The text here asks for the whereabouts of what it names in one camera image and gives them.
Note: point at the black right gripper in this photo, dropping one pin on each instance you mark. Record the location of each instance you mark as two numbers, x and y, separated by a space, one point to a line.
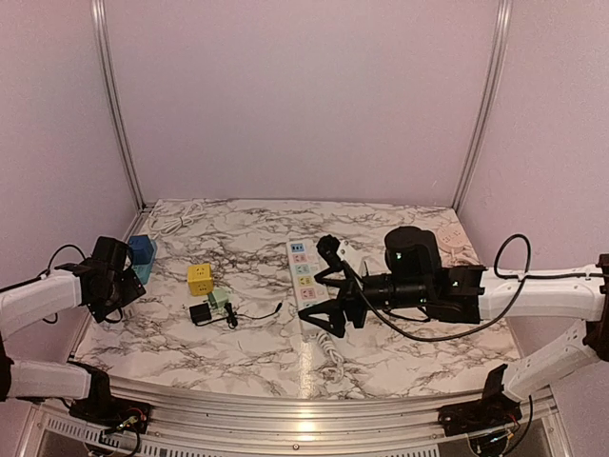
334 307

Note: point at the pink round power strip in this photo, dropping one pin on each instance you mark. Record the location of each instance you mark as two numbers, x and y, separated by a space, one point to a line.
452 240

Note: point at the green plug adapter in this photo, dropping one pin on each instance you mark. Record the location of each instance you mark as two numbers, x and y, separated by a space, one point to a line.
218 299

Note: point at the blue cube socket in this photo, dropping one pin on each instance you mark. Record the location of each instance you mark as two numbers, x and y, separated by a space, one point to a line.
141 249

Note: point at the front aluminium rail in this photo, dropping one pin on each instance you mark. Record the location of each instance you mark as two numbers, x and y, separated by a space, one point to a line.
195 423

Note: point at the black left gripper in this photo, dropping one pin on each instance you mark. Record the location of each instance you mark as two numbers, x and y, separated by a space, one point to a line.
132 289

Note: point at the right aluminium frame post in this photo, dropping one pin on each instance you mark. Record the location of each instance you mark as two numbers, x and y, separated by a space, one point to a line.
490 89

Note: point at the teal power strip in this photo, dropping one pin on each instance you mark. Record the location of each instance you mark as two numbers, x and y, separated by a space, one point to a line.
143 272

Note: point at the long white power strip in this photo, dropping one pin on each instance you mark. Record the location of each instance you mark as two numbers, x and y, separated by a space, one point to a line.
304 264

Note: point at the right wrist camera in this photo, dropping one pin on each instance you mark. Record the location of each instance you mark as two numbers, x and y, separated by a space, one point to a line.
335 252

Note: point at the black power adapter with cable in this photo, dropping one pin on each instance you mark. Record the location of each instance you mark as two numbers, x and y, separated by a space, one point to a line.
201 315

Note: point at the aluminium frame post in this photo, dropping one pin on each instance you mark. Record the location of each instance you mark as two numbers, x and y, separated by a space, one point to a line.
100 26
490 89

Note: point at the left aluminium frame post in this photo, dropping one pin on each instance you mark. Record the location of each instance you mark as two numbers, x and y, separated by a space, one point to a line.
100 26

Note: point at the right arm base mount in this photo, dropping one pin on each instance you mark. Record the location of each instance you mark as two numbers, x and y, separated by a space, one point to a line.
493 409

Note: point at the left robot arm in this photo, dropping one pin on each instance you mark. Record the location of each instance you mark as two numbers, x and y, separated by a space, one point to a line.
54 290

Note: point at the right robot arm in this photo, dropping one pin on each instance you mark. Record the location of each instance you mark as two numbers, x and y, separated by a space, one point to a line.
332 294

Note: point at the yellow cube socket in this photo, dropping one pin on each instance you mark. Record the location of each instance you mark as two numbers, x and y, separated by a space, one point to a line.
200 279

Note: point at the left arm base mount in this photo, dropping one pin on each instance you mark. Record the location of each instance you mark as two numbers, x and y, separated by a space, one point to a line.
102 408

